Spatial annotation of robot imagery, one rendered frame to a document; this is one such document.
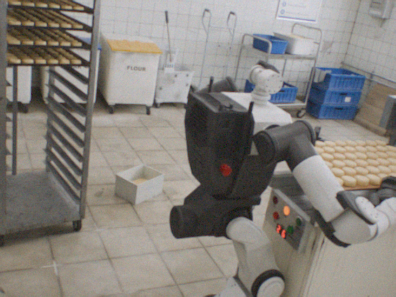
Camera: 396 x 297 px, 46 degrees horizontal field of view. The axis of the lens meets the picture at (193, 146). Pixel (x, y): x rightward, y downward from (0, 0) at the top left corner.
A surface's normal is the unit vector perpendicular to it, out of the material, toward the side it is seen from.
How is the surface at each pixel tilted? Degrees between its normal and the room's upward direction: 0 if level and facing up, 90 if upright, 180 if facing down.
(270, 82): 90
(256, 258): 90
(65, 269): 0
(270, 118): 42
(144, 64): 91
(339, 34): 90
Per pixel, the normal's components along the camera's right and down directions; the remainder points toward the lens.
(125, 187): -0.59, 0.21
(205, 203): -0.53, -0.65
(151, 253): 0.15, -0.92
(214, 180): 0.40, 0.40
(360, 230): -0.08, 0.57
